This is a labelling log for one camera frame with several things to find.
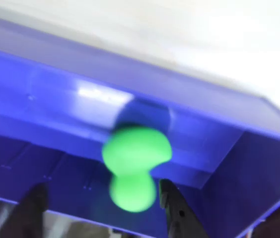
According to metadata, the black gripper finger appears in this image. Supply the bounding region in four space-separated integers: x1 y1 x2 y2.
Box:
0 182 49 238
159 178 207 238

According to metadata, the green rubber duck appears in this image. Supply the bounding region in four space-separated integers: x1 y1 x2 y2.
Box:
102 126 173 213

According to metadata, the blue plastic box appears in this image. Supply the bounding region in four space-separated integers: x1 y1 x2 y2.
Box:
0 14 280 238

